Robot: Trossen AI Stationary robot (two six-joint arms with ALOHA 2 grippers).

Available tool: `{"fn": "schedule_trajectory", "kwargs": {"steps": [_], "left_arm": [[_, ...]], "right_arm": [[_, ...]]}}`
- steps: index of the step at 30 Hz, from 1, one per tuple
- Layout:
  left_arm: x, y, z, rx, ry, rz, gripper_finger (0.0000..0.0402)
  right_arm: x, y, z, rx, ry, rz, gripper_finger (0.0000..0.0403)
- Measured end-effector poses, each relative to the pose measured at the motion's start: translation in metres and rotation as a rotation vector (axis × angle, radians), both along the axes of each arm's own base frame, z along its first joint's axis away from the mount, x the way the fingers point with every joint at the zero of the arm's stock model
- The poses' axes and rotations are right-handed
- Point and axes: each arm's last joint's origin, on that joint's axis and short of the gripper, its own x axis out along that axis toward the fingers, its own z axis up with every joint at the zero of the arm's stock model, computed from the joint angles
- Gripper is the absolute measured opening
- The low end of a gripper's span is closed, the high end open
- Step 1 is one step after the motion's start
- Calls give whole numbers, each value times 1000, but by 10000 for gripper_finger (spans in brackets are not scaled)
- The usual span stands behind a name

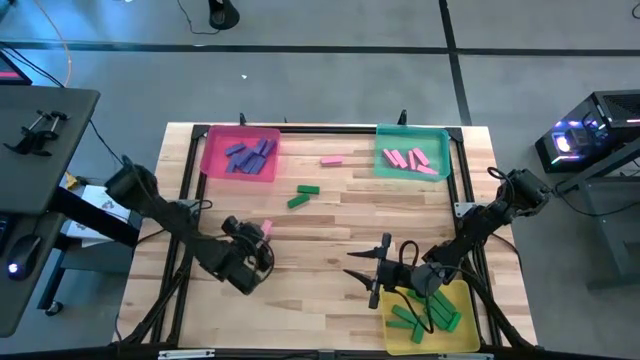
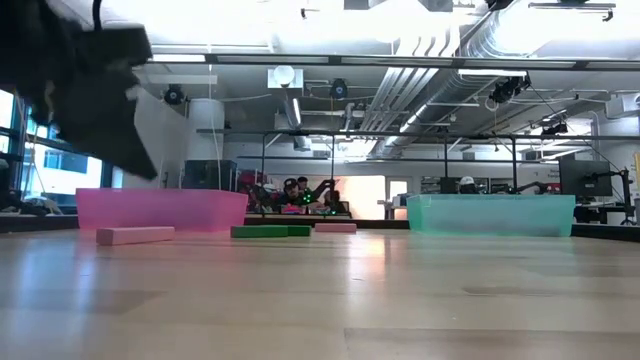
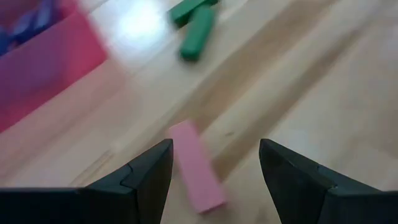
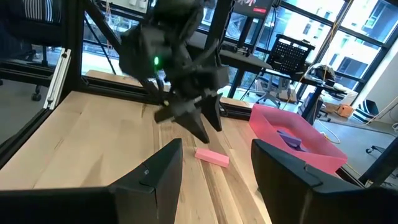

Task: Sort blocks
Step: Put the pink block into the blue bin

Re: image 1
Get thin orange cable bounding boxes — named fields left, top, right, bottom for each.
left=32, top=0, right=74, bottom=89

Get black monitor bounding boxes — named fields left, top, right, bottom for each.
left=0, top=49, right=34, bottom=87

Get black bar clamp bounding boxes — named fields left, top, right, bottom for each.
left=3, top=119, right=54, bottom=157
left=22, top=110, right=71, bottom=141

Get yellow translucent plastic bin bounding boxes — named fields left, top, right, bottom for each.
left=379, top=278, right=481, bottom=355

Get black computer with coloured lights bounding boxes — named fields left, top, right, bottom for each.
left=533, top=89, right=640, bottom=175

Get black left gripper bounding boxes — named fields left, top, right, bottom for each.
left=221, top=215, right=274, bottom=256

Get black round stand base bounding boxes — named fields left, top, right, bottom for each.
left=207, top=0, right=241, bottom=31

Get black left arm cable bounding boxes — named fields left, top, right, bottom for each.
left=132, top=198, right=276, bottom=281

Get grey metal workbench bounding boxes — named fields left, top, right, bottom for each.
left=549, top=137, right=640, bottom=291

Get pink translucent plastic bin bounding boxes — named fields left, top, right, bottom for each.
left=199, top=124, right=282, bottom=183

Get black desk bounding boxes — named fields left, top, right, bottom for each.
left=0, top=84, right=141, bottom=339

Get black desk cable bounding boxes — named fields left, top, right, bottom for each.
left=0, top=43, right=66, bottom=89

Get blue blocks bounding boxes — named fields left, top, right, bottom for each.
left=234, top=148, right=254, bottom=173

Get white paper sheet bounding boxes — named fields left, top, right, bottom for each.
left=64, top=183, right=137, bottom=247

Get black computer cable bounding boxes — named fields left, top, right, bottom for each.
left=549, top=177, right=640, bottom=244

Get silver aluminium bracket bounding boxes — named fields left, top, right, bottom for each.
left=157, top=348, right=216, bottom=360
left=437, top=351, right=495, bottom=360

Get black floor cable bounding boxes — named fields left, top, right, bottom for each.
left=175, top=0, right=221, bottom=36

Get black aluminium rig frame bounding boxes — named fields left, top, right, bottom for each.
left=117, top=122, right=539, bottom=351

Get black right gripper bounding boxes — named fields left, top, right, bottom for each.
left=342, top=232, right=419, bottom=310

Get black computer mouse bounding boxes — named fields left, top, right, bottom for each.
left=5, top=233, right=44, bottom=281

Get teal translucent plastic bin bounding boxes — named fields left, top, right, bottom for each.
left=373, top=123, right=452, bottom=182

